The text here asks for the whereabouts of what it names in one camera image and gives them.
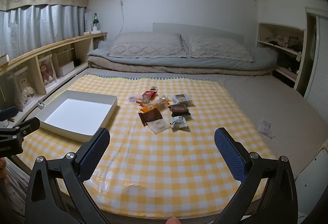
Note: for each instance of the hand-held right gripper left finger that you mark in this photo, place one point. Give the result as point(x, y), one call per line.
point(94, 154)

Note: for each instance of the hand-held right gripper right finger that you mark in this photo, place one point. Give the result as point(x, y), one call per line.
point(230, 154)

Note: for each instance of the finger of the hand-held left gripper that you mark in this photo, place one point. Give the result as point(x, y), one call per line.
point(7, 113)
point(25, 127)

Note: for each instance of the white cardboard box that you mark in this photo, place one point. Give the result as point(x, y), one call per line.
point(74, 111)

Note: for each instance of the white snack packet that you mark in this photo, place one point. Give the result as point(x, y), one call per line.
point(178, 122)

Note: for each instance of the clear pink round candy packet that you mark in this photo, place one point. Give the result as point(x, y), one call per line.
point(132, 99)

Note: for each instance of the thick dark brown packet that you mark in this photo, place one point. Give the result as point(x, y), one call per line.
point(179, 110)

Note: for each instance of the clear beige cookie packet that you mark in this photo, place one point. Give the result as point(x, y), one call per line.
point(158, 126)

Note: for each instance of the clear mooncake packet white band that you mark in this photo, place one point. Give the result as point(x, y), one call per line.
point(181, 98)

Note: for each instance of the orange biscuit packet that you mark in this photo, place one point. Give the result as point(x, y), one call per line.
point(153, 105)

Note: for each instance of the red snack packet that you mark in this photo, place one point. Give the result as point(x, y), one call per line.
point(147, 95)

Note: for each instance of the small green candy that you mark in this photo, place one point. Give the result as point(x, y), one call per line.
point(164, 98)

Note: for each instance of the person's left hand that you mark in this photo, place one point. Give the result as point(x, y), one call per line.
point(2, 168)

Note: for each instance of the person's right hand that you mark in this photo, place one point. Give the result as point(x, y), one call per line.
point(174, 221)

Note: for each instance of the crumpled clear plastic bag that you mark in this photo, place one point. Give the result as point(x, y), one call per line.
point(41, 104)

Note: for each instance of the bagged plush doll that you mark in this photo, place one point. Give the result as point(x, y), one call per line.
point(47, 71)
point(25, 88)

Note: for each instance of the yellow checkered mat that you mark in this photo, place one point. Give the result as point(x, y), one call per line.
point(166, 162)

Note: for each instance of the small white storage box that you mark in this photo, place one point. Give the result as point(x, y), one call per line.
point(65, 69)

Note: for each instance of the wooden shelf unit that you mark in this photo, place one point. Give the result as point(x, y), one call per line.
point(59, 43)

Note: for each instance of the grey curtain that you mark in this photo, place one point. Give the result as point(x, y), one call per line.
point(33, 29)

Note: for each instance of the grey duvet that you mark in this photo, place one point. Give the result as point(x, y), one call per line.
point(261, 60)

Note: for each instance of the dark bags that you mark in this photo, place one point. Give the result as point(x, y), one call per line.
point(287, 63)

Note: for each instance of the beige quilted pillow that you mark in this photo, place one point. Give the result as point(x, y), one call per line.
point(217, 48)
point(146, 45)

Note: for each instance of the pile of clothes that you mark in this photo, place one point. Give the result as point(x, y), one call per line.
point(284, 42)

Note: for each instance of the white headboard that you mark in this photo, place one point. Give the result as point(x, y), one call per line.
point(205, 30)

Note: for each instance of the green glass bottle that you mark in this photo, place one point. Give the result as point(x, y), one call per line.
point(95, 20)

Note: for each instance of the white sliding door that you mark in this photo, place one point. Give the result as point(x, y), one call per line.
point(320, 60)

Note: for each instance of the wall niche shelf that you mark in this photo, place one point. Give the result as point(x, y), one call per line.
point(281, 30)

